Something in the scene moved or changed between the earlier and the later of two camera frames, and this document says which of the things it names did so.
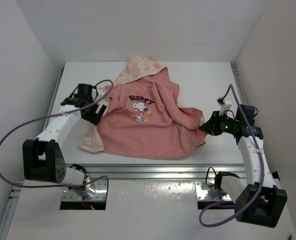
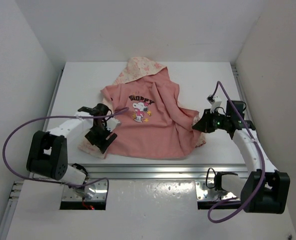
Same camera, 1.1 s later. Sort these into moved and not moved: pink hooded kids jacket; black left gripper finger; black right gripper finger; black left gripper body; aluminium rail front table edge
Moved: black right gripper finger; black left gripper finger; black left gripper body
Not moved: aluminium rail front table edge; pink hooded kids jacket
